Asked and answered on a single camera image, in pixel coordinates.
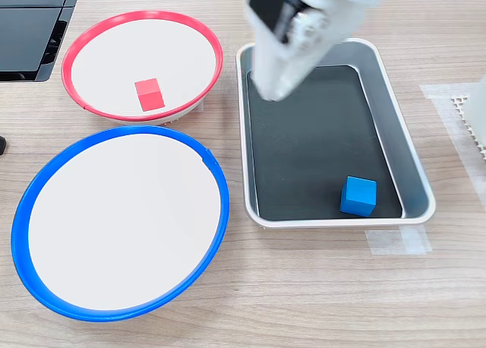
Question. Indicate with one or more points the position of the short clear tape piece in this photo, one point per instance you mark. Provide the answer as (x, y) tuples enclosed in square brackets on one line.
[(395, 241)]

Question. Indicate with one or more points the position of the small black object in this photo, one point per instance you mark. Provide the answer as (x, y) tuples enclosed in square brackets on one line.
[(2, 144)]

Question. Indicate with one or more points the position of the black tray mat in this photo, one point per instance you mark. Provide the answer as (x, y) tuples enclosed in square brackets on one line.
[(315, 146)]

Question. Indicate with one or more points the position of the pale perforated base plate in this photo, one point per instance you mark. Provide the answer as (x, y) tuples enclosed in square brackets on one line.
[(461, 108)]

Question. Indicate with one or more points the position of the red-rimmed white round plate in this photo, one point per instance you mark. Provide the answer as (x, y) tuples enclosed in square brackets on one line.
[(152, 51)]

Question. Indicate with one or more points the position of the small blue cube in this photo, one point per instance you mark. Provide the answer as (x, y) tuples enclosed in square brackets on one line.
[(358, 196)]

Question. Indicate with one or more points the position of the blue-rimmed white round plate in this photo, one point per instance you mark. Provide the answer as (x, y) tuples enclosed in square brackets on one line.
[(121, 219)]

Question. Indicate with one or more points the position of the steel rectangular tray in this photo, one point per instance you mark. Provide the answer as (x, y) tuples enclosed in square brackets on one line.
[(402, 135)]

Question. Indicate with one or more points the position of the small red cube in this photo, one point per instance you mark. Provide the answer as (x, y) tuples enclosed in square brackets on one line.
[(150, 95)]

